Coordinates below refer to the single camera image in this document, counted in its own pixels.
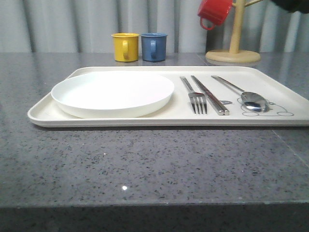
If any silver metal fork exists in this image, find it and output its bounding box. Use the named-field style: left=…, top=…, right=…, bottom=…
left=180, top=76, right=207, bottom=115

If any white round plate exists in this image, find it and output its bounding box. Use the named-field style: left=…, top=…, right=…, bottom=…
left=51, top=71, right=175, bottom=118

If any silver metal chopstick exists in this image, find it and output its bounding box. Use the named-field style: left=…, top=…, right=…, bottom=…
left=186, top=81, right=224, bottom=116
left=191, top=75, right=230, bottom=116

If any silver metal spoon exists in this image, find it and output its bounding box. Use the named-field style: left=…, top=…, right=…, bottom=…
left=212, top=75, right=269, bottom=113

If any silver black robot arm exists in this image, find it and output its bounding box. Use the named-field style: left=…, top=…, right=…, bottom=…
left=271, top=0, right=309, bottom=14

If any beige rabbit serving tray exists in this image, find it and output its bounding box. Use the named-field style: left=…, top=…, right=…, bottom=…
left=28, top=66, right=309, bottom=128

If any blue enamel mug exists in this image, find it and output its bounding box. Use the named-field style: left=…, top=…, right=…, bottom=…
left=141, top=33, right=167, bottom=62

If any yellow enamel mug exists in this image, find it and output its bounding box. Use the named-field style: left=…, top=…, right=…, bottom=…
left=112, top=33, right=140, bottom=62

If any wooden mug tree stand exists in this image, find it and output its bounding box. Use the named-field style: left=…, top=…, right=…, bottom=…
left=205, top=0, right=261, bottom=63

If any red enamel mug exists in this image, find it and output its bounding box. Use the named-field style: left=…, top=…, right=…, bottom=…
left=197, top=0, right=233, bottom=30

